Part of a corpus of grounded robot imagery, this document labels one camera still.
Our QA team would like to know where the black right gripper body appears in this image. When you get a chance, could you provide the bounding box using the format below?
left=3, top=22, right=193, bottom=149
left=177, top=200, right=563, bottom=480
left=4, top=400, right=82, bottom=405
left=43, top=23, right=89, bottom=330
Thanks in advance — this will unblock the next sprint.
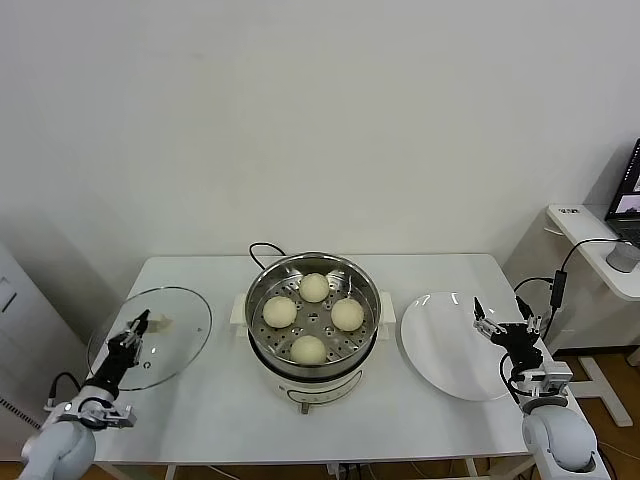
left=491, top=323, right=544, bottom=374

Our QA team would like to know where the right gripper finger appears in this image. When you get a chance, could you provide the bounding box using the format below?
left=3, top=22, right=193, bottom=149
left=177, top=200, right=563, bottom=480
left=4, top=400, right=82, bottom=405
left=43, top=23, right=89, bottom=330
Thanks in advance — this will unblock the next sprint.
left=515, top=296, right=546, bottom=334
left=473, top=296, right=502, bottom=342

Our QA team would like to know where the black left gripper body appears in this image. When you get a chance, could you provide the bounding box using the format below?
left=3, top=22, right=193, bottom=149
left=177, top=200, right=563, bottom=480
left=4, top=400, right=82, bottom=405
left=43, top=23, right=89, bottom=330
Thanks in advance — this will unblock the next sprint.
left=83, top=335, right=143, bottom=396

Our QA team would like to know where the round glass pot lid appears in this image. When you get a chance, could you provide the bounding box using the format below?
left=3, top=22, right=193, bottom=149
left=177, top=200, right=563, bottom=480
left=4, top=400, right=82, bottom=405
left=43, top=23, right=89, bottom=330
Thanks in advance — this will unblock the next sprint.
left=86, top=286, right=213, bottom=392

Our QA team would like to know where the white steamed baozi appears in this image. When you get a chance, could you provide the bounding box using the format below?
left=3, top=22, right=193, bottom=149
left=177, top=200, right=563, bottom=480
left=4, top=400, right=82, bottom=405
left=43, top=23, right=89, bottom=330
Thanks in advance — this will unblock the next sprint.
left=331, top=298, right=365, bottom=332
left=298, top=272, right=331, bottom=304
left=262, top=295, right=298, bottom=330
left=290, top=334, right=327, bottom=366

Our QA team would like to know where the perforated steel steamer basket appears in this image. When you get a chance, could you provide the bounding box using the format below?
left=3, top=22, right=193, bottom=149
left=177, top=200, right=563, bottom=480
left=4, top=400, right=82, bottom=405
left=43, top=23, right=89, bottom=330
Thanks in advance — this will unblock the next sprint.
left=230, top=253, right=396, bottom=374

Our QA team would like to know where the large white plate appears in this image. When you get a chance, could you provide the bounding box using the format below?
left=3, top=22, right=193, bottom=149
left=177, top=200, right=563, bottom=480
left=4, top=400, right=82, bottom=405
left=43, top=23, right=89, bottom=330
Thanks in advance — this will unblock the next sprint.
left=399, top=291, right=526, bottom=403

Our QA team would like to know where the white floor cabinet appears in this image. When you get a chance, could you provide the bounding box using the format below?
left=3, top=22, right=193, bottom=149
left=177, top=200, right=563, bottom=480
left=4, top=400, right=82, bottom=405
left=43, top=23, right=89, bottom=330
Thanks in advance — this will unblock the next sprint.
left=0, top=243, right=99, bottom=451

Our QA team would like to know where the white side desk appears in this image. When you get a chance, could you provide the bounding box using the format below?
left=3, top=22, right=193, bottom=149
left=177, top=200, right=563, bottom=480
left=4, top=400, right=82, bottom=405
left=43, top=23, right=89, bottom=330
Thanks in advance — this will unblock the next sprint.
left=502, top=203, right=640, bottom=429

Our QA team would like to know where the grey round desk object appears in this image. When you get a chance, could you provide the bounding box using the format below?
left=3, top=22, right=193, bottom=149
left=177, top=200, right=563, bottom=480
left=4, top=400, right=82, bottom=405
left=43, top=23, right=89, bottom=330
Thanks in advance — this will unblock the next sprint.
left=605, top=243, right=640, bottom=274

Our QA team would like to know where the open black laptop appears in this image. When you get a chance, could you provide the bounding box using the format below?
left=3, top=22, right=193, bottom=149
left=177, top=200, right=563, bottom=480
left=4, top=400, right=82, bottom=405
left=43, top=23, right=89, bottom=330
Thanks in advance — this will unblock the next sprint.
left=604, top=138, right=640, bottom=241

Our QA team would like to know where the cream electric cooker base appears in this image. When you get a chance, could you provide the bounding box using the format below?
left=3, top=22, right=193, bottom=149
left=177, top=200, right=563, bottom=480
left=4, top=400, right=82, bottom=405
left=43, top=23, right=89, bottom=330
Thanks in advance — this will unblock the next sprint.
left=229, top=319, right=394, bottom=416

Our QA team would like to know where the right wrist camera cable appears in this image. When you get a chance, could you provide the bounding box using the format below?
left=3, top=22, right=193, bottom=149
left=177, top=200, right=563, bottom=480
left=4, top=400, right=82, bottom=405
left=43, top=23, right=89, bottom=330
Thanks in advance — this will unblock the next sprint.
left=499, top=352, right=526, bottom=406

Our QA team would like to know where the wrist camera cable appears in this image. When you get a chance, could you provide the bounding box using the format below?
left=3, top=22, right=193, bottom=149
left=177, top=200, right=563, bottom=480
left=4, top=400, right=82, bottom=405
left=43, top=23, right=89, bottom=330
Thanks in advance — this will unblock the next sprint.
left=499, top=352, right=526, bottom=406
left=47, top=372, right=84, bottom=411

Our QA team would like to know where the black laptop adapter cable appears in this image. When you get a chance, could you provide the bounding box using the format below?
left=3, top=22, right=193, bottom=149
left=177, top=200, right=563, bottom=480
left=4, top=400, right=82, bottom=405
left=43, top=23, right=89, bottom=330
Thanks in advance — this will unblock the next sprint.
left=513, top=238, right=626, bottom=344

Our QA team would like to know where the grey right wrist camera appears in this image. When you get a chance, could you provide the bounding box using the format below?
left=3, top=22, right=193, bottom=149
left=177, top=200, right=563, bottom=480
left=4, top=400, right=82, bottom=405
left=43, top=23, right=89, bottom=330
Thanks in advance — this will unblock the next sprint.
left=517, top=362, right=574, bottom=396

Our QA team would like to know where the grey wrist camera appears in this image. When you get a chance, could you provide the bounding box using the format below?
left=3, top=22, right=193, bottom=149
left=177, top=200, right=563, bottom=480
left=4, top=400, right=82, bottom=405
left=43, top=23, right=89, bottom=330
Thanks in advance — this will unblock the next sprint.
left=517, top=362, right=574, bottom=396
left=82, top=402, right=137, bottom=430

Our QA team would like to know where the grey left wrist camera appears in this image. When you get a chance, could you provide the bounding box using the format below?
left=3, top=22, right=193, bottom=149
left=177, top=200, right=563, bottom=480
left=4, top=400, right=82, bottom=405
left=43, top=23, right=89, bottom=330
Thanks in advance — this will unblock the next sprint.
left=82, top=402, right=137, bottom=430

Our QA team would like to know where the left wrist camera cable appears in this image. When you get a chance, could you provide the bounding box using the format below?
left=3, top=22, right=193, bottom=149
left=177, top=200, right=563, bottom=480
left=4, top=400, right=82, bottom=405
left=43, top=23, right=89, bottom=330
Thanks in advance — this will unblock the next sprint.
left=47, top=372, right=84, bottom=411

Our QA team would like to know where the black cooker power cable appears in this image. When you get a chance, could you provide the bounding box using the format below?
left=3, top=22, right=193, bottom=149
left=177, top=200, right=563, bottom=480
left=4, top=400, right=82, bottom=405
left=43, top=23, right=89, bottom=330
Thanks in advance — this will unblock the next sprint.
left=248, top=242, right=286, bottom=271

